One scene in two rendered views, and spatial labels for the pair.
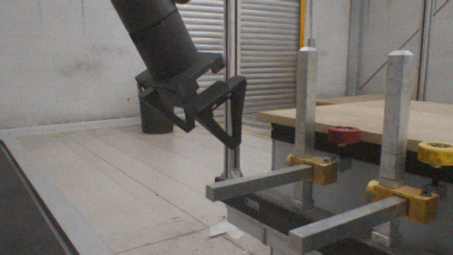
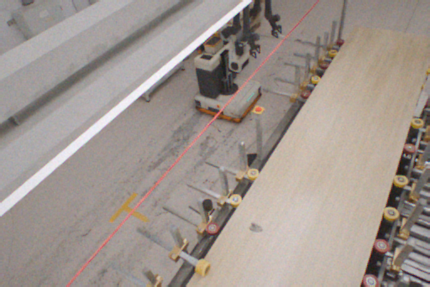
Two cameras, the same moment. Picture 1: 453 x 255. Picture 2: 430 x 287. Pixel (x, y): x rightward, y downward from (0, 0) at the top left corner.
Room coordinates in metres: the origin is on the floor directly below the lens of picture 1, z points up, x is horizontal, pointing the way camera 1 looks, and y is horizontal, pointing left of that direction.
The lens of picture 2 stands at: (-1.21, -2.72, 2.66)
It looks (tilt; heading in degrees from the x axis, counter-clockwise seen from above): 45 degrees down; 74
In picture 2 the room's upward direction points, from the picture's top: 10 degrees counter-clockwise
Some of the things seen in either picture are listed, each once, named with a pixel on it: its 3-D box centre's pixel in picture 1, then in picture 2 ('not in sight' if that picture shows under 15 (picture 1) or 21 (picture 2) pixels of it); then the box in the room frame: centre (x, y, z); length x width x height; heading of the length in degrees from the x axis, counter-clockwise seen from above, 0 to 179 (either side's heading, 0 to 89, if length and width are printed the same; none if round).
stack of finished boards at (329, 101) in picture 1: (363, 102); not in sight; (7.63, -2.63, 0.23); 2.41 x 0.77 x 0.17; 126
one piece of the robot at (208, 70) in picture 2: not in sight; (218, 66); (-0.10, 0.45, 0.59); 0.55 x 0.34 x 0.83; 35
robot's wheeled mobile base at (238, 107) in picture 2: not in sight; (228, 96); (-0.05, 0.38, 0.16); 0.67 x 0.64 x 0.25; 125
